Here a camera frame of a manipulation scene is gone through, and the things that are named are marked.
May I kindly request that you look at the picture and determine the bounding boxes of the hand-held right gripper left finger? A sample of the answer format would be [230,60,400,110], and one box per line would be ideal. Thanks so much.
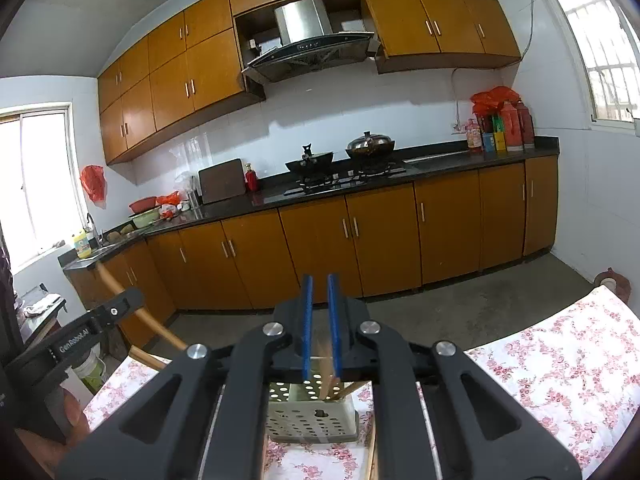
[55,275,316,480]

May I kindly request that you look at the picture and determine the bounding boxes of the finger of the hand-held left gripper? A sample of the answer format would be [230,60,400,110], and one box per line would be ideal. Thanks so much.
[89,287,145,330]

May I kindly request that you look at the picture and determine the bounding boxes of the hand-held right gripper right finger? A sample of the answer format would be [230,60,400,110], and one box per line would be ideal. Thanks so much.
[327,274,583,480]

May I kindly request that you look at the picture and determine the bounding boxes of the green perforated utensil holder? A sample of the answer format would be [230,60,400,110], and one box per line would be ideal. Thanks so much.
[263,357,362,445]

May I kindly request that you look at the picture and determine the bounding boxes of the row of wooden chopsticks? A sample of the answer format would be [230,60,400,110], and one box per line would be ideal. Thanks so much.
[364,394,378,480]

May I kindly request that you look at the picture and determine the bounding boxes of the person's left hand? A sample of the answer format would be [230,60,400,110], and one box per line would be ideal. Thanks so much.
[17,385,93,478]

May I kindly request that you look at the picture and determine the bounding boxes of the yellow detergent bottle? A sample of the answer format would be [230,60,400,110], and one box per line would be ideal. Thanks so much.
[73,229,94,260]

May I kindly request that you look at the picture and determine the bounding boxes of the wooden base cabinets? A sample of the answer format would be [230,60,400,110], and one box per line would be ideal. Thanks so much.
[70,155,560,349]

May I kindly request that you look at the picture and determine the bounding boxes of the green basin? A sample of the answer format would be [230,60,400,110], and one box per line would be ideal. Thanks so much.
[130,207,162,229]

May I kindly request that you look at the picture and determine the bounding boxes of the red bowl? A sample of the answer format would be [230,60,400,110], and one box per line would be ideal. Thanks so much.
[128,195,161,215]

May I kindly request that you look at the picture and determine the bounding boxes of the hanging red plastic bag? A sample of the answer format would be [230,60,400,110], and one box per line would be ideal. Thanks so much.
[79,164,107,206]

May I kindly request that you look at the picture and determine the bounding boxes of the clear plastic bag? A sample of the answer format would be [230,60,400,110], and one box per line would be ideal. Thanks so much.
[173,170,201,209]

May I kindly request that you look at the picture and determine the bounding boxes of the sliding window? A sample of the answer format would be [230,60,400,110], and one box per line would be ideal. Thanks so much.
[0,102,82,272]

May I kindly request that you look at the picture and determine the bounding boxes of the gas stove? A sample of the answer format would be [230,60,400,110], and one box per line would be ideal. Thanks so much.
[283,159,409,197]

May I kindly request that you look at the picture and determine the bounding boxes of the dark cutting board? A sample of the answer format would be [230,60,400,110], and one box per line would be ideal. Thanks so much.
[198,158,247,205]

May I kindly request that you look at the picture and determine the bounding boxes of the black wok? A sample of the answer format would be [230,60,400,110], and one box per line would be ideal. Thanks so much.
[284,143,335,174]

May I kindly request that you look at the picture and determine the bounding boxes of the wok with lid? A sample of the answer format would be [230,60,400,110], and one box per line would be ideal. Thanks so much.
[346,130,396,161]

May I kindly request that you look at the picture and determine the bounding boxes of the kitchen sink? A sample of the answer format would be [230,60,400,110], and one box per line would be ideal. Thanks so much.
[402,152,469,164]

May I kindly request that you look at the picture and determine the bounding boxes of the black kitchen countertop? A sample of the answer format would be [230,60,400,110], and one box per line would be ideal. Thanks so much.
[57,137,560,272]

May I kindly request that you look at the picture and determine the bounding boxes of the floral tablecloth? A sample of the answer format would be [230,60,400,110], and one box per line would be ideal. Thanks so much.
[82,285,640,480]

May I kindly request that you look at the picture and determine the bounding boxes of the pink label bottle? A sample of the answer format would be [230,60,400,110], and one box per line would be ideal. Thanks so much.
[465,118,484,152]

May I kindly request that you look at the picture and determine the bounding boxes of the large red oil bottle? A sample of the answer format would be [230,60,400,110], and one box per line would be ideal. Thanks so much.
[499,102,521,152]

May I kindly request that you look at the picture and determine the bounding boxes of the red bag over bottles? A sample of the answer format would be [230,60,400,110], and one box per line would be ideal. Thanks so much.
[469,85,521,117]

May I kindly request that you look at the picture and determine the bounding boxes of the dark red bottle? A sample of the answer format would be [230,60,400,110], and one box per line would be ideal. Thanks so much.
[517,101,535,149]

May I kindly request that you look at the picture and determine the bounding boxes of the brown clay jar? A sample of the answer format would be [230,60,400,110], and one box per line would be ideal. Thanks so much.
[593,267,632,302]

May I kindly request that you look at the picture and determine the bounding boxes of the steel range hood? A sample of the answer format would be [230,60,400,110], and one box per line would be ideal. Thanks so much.
[242,0,376,84]

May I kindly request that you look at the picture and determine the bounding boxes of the barred window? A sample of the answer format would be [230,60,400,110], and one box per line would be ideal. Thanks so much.
[534,0,640,137]

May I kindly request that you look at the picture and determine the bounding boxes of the wooden wall cabinets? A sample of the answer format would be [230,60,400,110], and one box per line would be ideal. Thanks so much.
[97,0,522,165]

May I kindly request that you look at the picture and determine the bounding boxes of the thin wall cable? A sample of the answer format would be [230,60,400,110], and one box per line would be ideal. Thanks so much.
[450,66,464,134]

